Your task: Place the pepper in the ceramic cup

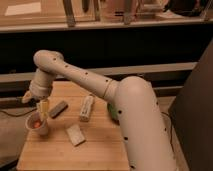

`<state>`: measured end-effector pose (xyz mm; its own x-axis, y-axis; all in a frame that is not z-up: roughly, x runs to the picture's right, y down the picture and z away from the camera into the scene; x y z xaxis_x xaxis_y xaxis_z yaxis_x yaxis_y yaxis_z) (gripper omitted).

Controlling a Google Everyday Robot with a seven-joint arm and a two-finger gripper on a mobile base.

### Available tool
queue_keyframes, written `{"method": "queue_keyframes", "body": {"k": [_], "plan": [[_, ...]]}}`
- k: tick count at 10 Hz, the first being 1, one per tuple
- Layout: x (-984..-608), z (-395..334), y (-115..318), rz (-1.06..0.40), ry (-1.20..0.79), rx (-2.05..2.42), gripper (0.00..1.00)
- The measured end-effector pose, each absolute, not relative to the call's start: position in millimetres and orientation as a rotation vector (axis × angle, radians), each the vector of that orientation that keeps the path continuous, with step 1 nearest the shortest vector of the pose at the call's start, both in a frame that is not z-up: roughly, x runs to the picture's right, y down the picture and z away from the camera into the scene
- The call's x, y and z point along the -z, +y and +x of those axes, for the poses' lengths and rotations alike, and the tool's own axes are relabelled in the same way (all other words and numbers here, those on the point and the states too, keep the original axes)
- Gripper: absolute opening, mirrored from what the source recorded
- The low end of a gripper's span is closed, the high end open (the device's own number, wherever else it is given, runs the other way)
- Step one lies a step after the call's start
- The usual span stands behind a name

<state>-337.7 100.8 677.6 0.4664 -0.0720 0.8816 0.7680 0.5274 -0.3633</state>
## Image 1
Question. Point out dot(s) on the dark grey rectangular block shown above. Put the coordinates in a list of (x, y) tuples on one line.
[(56, 110)]

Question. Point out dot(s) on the dark panel at right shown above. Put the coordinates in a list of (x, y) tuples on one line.
[(192, 114)]

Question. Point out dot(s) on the red pepper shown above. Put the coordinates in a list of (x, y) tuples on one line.
[(37, 124)]

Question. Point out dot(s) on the beige ceramic cup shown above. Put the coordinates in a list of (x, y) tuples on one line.
[(43, 130)]

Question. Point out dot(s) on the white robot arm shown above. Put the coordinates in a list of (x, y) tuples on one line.
[(142, 125)]

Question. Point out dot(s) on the beige sponge block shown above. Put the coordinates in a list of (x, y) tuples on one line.
[(75, 135)]

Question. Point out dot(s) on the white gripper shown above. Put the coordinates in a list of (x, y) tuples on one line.
[(40, 88)]

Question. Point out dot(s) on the white snack package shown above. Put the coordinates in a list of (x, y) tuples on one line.
[(86, 108)]

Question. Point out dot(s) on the green round object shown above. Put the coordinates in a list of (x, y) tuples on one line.
[(112, 112)]

